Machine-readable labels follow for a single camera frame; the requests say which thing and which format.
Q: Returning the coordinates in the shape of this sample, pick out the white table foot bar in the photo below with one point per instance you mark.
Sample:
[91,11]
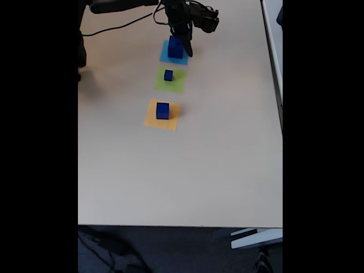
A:
[256,239]

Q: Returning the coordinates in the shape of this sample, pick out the medium blue cube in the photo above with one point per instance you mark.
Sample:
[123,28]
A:
[162,112]

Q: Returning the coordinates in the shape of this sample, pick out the dark blue chair back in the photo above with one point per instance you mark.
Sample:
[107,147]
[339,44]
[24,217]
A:
[280,15]

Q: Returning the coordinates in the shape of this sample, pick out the green paper square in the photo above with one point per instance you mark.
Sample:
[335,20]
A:
[179,84]

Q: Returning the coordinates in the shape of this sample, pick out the orange paper square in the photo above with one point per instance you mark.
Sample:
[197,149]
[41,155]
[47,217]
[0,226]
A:
[173,123]

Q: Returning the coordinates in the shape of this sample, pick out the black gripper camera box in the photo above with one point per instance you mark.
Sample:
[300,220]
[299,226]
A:
[209,20]

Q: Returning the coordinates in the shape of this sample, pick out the large blue cube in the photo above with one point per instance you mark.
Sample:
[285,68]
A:
[174,51]

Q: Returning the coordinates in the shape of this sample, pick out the small blue cube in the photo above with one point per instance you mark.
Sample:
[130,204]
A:
[168,75]

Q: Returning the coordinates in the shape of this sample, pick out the blue paper square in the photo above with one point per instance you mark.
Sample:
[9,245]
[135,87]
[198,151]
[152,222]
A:
[163,57]

